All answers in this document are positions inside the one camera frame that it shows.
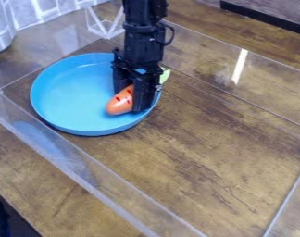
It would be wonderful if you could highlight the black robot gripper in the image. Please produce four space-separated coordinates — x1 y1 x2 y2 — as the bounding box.
111 21 175 112

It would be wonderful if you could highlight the orange toy carrot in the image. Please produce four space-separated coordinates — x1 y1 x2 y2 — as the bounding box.
106 83 134 115

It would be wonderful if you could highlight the blue round tray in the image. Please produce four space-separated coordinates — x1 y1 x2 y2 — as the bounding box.
29 53 159 136

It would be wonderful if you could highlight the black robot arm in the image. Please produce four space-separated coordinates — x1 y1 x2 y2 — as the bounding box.
111 0 175 112

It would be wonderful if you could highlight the grey patterned curtain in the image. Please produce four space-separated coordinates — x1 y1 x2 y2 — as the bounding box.
0 0 108 52

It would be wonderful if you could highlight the clear acrylic front barrier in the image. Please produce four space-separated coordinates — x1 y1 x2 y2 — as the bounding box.
0 92 207 237

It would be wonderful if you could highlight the black bar at back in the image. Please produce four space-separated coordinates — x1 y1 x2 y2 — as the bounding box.
219 0 300 34

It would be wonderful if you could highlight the clear acrylic corner bracket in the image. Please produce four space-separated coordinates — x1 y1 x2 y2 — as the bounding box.
84 6 124 39

